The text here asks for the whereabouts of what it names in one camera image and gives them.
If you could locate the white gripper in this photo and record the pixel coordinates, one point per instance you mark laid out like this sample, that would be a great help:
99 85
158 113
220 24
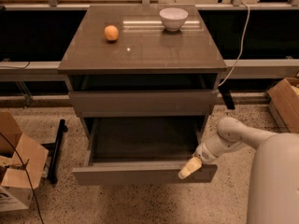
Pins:
206 154

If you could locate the grey drawer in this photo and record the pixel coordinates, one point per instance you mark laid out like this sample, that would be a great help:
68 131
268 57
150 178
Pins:
98 104
148 150

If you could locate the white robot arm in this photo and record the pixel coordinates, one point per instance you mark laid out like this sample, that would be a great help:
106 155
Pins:
274 176

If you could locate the grey drawer cabinet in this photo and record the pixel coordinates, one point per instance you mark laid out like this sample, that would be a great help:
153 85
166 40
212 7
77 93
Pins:
146 56

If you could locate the grey top drawer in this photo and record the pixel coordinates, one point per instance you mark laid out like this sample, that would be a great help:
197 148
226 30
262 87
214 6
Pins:
98 104

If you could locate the open cardboard box left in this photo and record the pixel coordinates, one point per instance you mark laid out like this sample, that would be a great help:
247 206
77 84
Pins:
22 165

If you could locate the cardboard box right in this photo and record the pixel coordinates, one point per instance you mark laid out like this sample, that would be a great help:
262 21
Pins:
285 100

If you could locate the black metal stand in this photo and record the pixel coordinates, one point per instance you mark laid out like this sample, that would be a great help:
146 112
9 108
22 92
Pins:
54 149

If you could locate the white bowl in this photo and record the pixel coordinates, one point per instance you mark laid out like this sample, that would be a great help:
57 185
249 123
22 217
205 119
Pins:
173 18

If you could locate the orange fruit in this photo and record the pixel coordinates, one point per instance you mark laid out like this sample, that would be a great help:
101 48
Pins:
111 33

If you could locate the black bracket behind cabinet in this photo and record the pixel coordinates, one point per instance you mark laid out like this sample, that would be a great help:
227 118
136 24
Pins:
227 97

